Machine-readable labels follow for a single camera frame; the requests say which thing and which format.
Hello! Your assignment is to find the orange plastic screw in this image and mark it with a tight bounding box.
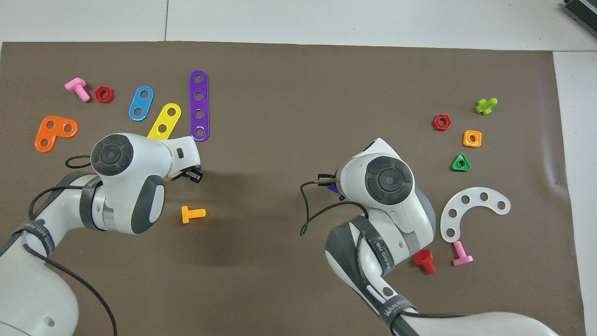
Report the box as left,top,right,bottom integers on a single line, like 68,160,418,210
181,206,206,224

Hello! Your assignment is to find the red plastic screw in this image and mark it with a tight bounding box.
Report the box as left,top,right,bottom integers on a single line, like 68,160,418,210
413,249,437,275

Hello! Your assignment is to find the pink plastic screw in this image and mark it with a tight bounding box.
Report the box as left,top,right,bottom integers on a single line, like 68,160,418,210
452,241,474,267
64,77,91,102

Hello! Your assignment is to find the lime green plastic screw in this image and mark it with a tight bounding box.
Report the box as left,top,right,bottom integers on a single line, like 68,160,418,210
475,98,498,116

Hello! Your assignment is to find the brown table mat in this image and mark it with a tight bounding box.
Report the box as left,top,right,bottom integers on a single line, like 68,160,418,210
0,41,587,336

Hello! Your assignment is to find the yellow three-hole plastic strip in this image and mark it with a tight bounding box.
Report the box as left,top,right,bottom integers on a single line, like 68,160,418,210
147,103,182,140

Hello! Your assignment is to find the purple four-hole plastic strip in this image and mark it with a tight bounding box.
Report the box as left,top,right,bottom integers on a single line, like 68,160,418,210
189,70,210,142

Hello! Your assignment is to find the blue two-hole plastic strip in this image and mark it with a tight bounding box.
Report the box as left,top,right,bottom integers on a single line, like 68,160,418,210
128,85,154,122

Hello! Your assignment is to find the white curved perforated plate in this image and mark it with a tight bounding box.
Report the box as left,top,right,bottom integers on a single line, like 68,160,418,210
440,187,511,243

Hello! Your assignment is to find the orange L-shaped plastic plate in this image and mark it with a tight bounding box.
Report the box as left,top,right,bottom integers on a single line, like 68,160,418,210
35,116,78,153

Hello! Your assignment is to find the black ribbed electronic device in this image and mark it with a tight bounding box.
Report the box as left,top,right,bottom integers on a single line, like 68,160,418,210
561,0,597,27

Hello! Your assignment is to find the black velcro cable strap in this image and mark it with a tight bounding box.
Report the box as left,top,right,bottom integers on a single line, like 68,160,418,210
13,219,56,256
377,299,418,329
352,216,398,277

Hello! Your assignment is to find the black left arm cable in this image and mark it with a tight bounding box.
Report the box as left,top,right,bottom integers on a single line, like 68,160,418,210
0,155,118,336

